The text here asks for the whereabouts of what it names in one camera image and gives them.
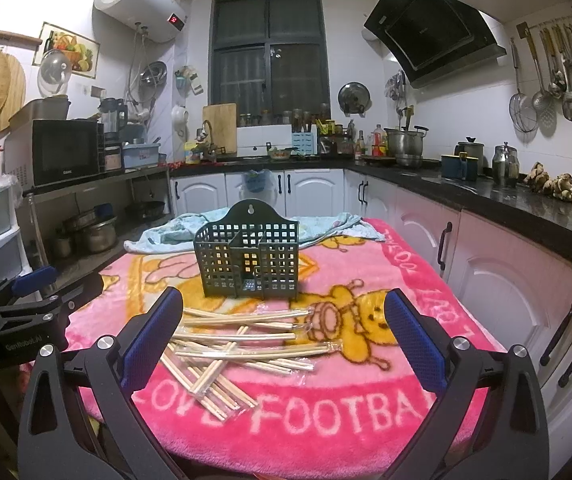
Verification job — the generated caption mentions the fruit picture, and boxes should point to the fruit picture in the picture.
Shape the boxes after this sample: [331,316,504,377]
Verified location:
[32,22,100,79]

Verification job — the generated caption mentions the ginger roots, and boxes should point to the ginger roots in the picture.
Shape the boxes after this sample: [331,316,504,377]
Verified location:
[524,162,572,205]

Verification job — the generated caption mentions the light blue cloth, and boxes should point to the light blue cloth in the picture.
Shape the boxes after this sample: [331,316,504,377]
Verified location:
[123,211,387,255]

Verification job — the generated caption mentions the hanging steel ladle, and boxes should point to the hanging steel ladle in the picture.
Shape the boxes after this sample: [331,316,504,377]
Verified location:
[525,28,553,115]

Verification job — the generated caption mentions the wooden cutting board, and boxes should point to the wooden cutting board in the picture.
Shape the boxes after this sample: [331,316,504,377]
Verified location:
[202,103,237,154]

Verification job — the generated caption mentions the blender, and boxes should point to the blender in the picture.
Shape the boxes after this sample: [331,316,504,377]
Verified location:
[98,98,127,144]

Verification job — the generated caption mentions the steel stock pot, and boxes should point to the steel stock pot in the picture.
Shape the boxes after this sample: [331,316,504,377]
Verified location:
[385,126,429,168]

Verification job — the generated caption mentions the hanging pot lid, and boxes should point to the hanging pot lid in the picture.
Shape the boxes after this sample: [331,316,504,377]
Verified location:
[338,81,371,117]

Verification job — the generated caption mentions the pink cartoon blanket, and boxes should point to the pink cartoon blanket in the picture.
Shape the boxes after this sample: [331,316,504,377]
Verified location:
[66,220,499,479]

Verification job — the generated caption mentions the white water heater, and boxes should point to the white water heater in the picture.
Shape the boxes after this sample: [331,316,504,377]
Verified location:
[94,0,187,44]

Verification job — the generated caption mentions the black range hood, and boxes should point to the black range hood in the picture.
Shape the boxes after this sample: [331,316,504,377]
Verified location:
[365,0,506,89]

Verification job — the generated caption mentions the steel pot on shelf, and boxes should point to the steel pot on shelf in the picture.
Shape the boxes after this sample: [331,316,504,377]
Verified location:
[77,217,118,254]

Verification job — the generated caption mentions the wooden chopsticks pair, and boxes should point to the wooden chopsticks pair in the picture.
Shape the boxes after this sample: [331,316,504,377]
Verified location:
[160,344,259,422]
[171,332,297,344]
[190,326,249,399]
[173,342,342,361]
[182,309,313,330]

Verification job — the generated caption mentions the dark kitchen window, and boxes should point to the dark kitchen window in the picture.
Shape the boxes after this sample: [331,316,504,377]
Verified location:
[209,0,330,117]

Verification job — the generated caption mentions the blue plastic box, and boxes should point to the blue plastic box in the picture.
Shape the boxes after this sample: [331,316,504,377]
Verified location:
[122,143,160,170]

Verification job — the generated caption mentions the dark green utensil basket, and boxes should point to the dark green utensil basket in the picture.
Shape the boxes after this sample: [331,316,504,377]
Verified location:
[194,200,299,300]

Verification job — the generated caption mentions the steel canister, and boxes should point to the steel canister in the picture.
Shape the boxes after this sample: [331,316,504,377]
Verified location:
[492,142,519,188]

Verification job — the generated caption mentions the black microwave oven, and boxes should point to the black microwave oven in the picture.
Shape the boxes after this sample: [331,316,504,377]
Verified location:
[4,119,104,191]

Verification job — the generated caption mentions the blue knife block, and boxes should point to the blue knife block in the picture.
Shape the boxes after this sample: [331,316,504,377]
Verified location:
[291,131,317,156]

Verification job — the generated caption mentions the glass lid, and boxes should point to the glass lid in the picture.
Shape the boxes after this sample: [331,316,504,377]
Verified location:
[37,49,72,98]

